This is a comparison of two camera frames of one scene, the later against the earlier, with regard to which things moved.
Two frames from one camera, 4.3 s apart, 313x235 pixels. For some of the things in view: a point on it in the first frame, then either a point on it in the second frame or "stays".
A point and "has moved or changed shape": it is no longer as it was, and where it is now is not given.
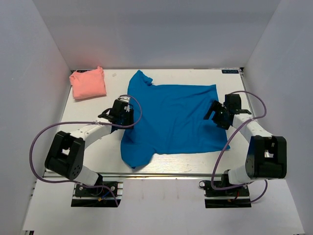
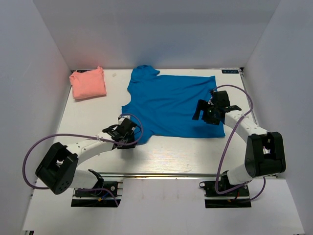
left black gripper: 129,114 to 132,141
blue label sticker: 228,71 stays
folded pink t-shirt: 89,83 stays
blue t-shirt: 169,119 has moved or changed shape
